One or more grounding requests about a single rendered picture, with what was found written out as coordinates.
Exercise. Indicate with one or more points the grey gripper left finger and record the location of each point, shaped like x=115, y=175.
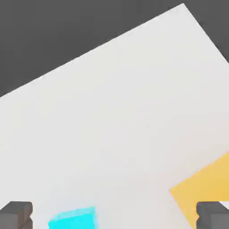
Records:
x=16, y=215

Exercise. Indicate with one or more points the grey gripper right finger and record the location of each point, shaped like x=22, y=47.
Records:
x=212, y=216

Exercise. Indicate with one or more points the small cyan cube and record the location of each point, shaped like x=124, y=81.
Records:
x=73, y=219

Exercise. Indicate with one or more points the large yellow box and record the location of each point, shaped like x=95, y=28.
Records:
x=205, y=182

